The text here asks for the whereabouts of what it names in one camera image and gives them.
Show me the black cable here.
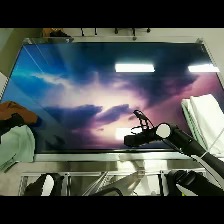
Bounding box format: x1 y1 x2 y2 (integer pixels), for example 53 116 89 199
95 186 124 197

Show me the pale green garment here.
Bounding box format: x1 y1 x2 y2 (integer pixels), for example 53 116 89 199
0 124 36 172

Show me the silver frame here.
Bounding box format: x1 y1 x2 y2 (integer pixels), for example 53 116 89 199
19 150 224 197

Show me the white garment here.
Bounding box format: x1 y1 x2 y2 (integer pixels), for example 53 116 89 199
180 93 224 158

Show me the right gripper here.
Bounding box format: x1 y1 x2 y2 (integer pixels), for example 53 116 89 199
123 128 160 148

